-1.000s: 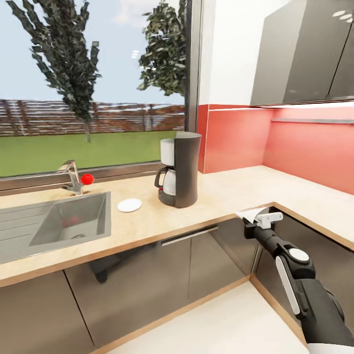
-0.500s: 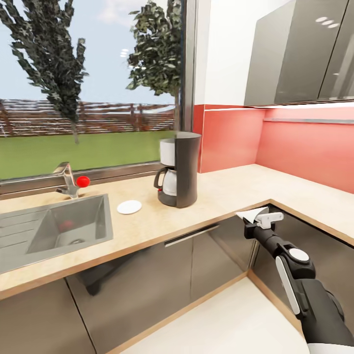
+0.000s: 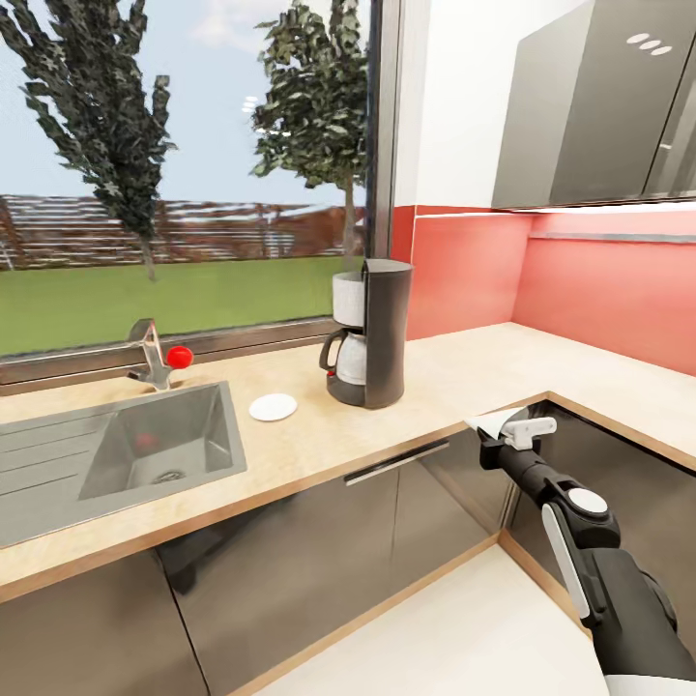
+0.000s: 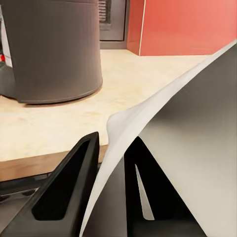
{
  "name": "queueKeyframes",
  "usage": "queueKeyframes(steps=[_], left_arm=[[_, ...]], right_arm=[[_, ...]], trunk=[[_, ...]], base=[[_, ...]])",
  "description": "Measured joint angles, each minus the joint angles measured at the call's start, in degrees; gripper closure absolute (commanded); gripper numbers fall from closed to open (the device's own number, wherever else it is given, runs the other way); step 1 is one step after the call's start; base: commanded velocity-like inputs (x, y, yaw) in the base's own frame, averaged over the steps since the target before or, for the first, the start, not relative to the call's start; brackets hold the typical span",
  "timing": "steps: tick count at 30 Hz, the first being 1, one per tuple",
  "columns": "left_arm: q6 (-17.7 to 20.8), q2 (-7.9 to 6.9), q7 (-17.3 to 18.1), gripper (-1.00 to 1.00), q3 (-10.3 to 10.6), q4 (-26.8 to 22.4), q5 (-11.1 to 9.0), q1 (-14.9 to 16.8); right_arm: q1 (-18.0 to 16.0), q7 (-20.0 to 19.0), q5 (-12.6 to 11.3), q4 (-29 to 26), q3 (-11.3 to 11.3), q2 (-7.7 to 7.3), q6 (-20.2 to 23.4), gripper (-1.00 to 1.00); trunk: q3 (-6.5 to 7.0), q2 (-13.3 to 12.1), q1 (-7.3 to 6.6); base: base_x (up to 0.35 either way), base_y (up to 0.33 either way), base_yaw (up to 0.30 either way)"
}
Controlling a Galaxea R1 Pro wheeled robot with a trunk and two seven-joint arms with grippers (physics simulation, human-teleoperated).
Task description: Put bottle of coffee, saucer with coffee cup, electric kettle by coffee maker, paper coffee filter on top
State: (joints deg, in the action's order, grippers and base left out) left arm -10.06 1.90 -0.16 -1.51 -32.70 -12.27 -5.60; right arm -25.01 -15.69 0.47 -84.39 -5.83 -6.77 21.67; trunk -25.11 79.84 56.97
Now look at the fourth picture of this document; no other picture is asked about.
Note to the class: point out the fixed window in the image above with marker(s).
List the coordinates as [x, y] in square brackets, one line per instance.
[113, 23]

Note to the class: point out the paper coffee filter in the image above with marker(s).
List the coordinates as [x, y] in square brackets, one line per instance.
[190, 127]

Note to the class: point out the cabinet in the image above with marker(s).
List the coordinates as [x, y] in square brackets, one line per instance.
[16, 192]

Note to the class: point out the coffee maker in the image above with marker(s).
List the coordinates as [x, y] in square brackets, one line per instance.
[49, 50]

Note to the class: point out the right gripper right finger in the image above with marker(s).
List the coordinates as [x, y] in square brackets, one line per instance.
[172, 216]

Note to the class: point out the countertop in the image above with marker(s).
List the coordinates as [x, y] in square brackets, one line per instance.
[35, 138]
[193, 59]

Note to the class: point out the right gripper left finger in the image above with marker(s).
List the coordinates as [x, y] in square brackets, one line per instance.
[58, 206]

